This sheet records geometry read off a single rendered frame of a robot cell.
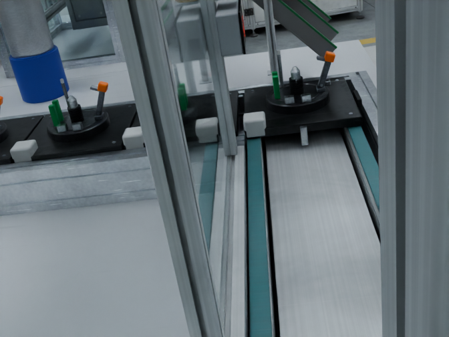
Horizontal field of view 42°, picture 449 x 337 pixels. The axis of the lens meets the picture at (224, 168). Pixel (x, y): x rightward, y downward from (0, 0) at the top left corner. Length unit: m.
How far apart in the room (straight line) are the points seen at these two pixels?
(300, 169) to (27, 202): 0.58
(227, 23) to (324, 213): 0.36
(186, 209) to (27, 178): 0.80
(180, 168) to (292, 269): 0.43
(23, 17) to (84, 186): 0.80
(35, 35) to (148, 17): 1.49
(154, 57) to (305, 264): 0.52
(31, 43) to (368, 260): 1.34
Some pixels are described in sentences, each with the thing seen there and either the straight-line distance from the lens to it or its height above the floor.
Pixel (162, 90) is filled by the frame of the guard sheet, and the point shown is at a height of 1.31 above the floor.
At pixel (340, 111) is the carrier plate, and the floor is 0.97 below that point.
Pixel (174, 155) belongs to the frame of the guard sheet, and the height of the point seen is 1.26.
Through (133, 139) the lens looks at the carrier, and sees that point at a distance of 1.22.
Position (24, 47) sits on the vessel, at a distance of 1.93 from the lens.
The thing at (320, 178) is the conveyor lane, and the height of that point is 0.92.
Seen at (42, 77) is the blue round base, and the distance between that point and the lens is 1.94.
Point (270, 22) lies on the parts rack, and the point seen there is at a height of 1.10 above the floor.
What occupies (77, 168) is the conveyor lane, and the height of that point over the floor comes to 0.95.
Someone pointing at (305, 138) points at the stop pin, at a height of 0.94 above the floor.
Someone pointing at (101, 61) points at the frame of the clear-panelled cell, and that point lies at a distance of 2.23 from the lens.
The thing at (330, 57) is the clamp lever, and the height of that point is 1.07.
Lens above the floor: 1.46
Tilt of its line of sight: 28 degrees down
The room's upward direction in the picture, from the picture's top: 9 degrees counter-clockwise
